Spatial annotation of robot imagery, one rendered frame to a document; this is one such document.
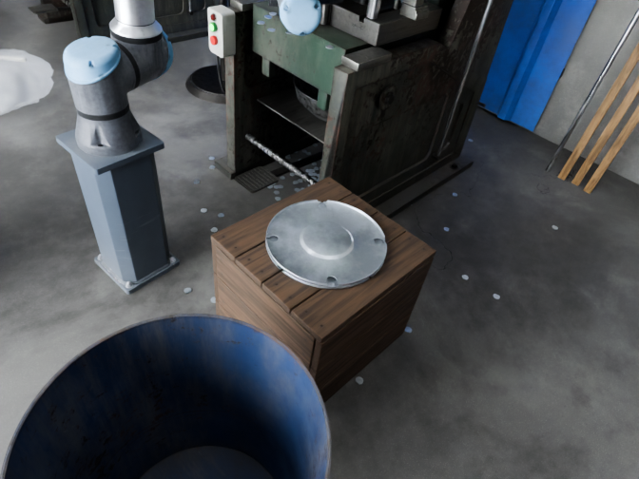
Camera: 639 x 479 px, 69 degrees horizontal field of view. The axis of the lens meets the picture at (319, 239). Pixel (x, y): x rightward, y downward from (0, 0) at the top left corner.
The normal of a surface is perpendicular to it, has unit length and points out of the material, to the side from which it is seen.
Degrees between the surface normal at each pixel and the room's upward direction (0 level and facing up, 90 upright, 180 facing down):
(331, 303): 0
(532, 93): 90
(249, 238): 0
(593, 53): 90
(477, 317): 0
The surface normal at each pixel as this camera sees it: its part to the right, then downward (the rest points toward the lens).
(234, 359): -0.25, 0.62
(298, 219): 0.11, -0.72
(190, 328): 0.14, 0.67
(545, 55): -0.71, 0.43
